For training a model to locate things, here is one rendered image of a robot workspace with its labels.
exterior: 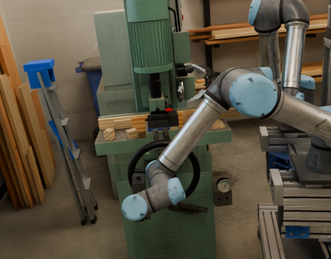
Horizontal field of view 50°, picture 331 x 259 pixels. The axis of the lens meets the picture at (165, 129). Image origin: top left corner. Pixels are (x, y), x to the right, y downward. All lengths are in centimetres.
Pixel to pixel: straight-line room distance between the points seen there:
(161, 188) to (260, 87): 41
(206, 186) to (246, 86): 79
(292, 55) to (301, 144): 52
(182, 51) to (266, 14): 44
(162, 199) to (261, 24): 91
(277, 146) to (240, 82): 92
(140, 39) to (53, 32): 256
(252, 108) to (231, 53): 317
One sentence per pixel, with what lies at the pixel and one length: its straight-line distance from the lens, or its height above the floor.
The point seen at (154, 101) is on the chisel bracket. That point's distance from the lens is 161.
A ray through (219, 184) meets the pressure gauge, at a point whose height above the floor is 67.
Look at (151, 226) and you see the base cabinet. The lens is 176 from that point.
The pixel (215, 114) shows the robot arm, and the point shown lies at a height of 110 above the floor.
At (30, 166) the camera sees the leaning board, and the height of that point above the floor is 31.
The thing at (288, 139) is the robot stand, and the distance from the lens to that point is 187.
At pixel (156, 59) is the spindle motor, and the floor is 122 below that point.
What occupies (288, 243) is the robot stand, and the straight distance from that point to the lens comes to 204.
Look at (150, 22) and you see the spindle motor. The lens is 152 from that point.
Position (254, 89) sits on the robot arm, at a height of 121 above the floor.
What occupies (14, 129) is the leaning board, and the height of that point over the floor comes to 65.
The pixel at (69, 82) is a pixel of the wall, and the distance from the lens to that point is 410.
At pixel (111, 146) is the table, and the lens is 157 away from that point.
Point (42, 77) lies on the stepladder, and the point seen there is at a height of 107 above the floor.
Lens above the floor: 146
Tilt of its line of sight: 20 degrees down
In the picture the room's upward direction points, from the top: 6 degrees counter-clockwise
